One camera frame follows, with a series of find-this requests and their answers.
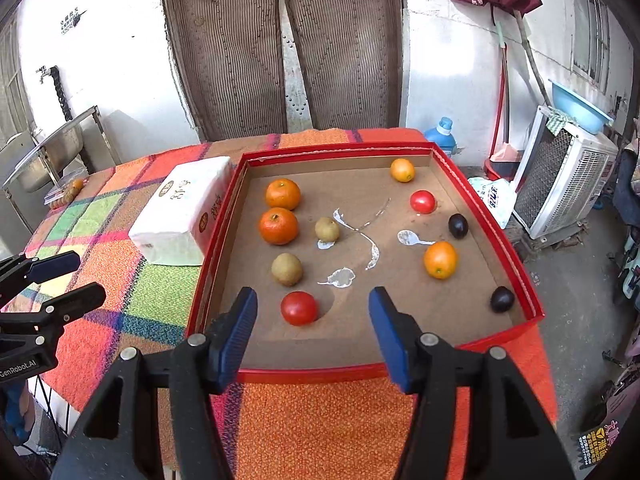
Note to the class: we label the checkered cloth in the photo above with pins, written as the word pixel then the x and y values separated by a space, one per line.
pixel 557 122

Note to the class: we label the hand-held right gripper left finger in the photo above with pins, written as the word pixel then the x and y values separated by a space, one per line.
pixel 235 340

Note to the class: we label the dark purple plum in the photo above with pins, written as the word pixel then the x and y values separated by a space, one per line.
pixel 458 226
pixel 502 299

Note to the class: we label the brown ribbed metal door leaf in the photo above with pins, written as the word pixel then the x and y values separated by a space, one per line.
pixel 345 45
pixel 225 45

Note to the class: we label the red cardboard box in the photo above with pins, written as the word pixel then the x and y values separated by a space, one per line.
pixel 450 320

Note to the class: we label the parked scooter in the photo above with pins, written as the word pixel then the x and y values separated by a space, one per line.
pixel 630 260

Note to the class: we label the dark orange mandarin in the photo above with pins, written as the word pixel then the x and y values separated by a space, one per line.
pixel 283 194
pixel 278 226

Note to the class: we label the metal wall faucet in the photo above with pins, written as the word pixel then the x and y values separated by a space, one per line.
pixel 43 75

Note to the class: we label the light blue plastic basin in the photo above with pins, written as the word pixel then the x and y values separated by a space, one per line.
pixel 580 107

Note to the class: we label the red dustpan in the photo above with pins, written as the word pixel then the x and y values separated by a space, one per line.
pixel 502 165

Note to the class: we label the brown kiwi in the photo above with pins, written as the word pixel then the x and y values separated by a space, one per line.
pixel 287 269
pixel 327 229

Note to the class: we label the group of small brown fruits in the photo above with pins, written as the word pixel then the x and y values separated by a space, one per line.
pixel 75 187

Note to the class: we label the white plastic bag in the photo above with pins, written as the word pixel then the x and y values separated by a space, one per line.
pixel 495 200

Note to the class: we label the red pole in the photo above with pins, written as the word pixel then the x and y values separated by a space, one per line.
pixel 501 100

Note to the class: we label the red tomato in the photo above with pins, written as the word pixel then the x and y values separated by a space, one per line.
pixel 299 308
pixel 422 202

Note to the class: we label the white air conditioner unit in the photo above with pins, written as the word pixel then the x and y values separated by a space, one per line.
pixel 565 180

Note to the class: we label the clear plastic clamshell container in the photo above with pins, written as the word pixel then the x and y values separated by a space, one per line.
pixel 62 195

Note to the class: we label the barred window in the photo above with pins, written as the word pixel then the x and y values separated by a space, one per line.
pixel 590 35

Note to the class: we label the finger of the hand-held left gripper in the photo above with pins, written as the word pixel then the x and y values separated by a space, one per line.
pixel 75 302
pixel 50 266

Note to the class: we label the colourful plaid blanket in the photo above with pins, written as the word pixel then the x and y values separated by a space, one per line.
pixel 310 425

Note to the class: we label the blue detergent bottle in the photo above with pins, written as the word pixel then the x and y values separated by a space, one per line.
pixel 442 137

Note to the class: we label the white tissue pack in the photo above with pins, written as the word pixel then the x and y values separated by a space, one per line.
pixel 175 210

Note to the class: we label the grey wooden window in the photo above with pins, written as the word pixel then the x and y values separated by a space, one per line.
pixel 12 80

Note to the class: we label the wooden stick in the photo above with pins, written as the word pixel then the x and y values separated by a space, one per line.
pixel 530 55

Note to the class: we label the stainless steel sink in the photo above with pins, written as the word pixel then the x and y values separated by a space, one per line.
pixel 50 155

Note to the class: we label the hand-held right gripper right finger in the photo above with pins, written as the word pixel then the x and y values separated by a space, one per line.
pixel 395 345

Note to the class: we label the person's left hand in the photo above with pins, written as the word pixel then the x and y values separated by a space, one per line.
pixel 15 410

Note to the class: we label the smooth orange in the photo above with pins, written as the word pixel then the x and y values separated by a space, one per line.
pixel 440 260
pixel 402 170

